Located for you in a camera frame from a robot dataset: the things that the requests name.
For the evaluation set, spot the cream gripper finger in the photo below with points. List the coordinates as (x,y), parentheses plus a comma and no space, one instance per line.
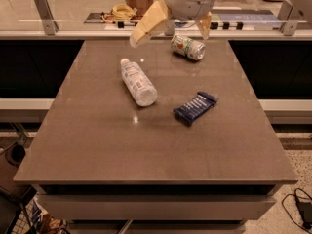
(204,25)
(151,24)

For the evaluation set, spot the clear plastic water bottle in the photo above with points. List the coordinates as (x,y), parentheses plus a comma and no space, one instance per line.
(138,84)

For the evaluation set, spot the crushed drink can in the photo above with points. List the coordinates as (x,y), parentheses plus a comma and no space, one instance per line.
(188,47)

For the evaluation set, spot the blue snack wrapper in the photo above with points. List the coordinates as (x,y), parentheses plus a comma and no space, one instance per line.
(196,107)

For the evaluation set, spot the grey table drawer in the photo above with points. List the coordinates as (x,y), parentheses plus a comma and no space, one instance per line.
(152,207)

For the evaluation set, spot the middle metal glass bracket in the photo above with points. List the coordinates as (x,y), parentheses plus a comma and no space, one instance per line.
(170,28)

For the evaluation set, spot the metal glass bracket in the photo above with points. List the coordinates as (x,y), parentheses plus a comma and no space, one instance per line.
(291,19)
(170,28)
(50,26)

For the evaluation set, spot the right metal glass bracket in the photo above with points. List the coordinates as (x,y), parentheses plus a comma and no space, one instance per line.
(291,19)

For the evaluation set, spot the left metal glass bracket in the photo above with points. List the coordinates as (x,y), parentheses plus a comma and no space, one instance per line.
(50,26)

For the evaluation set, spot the black power adapter with cable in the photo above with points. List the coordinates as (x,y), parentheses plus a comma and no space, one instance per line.
(303,202)

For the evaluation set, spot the wire basket with items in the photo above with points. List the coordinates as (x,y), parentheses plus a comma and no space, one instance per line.
(20,213)

